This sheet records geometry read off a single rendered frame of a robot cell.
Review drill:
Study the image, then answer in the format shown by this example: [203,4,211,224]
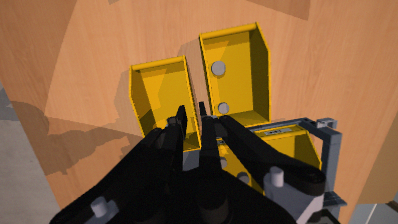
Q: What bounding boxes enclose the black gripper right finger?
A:
[196,101,326,224]

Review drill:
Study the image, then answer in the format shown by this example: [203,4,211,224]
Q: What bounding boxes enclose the yellow open-front bin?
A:
[129,57,201,152]
[199,23,271,127]
[253,125,322,170]
[217,138,264,195]

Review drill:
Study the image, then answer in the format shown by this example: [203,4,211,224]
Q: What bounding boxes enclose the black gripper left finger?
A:
[49,105,188,224]

